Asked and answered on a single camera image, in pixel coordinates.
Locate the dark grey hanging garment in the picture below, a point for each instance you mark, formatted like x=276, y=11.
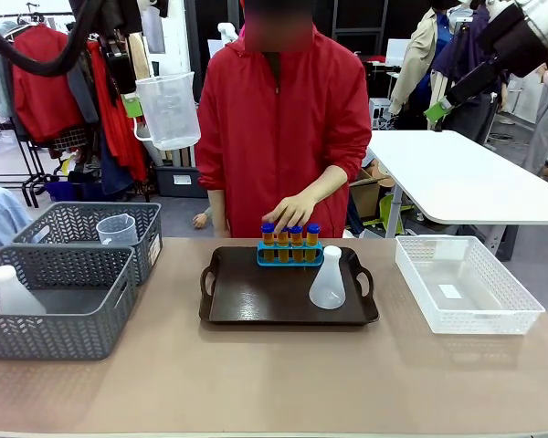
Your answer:
x=84, y=100

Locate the black clothes rack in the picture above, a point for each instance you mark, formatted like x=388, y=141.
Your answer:
x=32, y=182

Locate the light blue shirt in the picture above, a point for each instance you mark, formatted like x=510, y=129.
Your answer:
x=2, y=219

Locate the beige hanging garment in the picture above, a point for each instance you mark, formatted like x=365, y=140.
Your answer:
x=139, y=59

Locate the grey rolled sheet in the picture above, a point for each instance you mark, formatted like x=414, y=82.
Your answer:
x=151, y=154

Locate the blue denim garment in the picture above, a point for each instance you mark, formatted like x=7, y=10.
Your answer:
x=114, y=178

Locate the dark brown plastic tray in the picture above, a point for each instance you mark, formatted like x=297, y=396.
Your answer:
x=265, y=296

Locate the brown cardboard box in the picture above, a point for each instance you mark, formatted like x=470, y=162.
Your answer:
x=367, y=196

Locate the white perforated plastic basket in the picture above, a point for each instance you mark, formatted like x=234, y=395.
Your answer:
x=484, y=319

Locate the white plastic conical flask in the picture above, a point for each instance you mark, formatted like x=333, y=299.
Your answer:
x=327, y=287
x=11, y=296

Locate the large grey woven basket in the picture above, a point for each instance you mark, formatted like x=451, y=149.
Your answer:
x=50, y=335

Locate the person's left hand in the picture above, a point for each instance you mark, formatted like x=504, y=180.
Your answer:
x=294, y=212

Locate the red hanging jacket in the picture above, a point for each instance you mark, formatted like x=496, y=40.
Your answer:
x=41, y=105

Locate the small grey woven basket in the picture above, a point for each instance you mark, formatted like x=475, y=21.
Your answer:
x=73, y=223

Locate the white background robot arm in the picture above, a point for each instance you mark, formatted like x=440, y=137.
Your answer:
x=227, y=31

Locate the clear plastic measuring beaker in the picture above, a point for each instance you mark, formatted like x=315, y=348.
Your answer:
x=169, y=109
x=116, y=230

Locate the person in red jacket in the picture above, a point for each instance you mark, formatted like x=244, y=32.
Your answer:
x=274, y=137

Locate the person's right forearm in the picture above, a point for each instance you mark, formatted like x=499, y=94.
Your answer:
x=218, y=214

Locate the white desk leg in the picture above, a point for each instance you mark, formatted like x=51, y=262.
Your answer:
x=395, y=214

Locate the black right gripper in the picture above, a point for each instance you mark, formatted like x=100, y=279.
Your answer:
x=520, y=45

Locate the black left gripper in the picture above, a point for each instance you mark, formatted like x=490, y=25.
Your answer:
x=119, y=68

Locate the white desk top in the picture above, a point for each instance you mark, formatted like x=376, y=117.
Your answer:
x=461, y=178

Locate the person's left forearm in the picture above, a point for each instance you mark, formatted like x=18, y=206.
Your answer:
x=331, y=182

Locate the blue test tube rack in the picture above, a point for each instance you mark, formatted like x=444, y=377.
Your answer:
x=290, y=263

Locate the white monitor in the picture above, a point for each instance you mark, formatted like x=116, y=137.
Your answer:
x=397, y=51

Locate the grey storage bin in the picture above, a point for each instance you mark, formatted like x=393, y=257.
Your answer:
x=178, y=187

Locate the navy hanging garment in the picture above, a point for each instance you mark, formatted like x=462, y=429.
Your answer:
x=461, y=50

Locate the red hanging dress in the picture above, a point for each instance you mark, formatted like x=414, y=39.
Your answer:
x=119, y=141

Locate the mannequin in beige coat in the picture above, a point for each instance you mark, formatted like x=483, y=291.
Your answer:
x=420, y=50

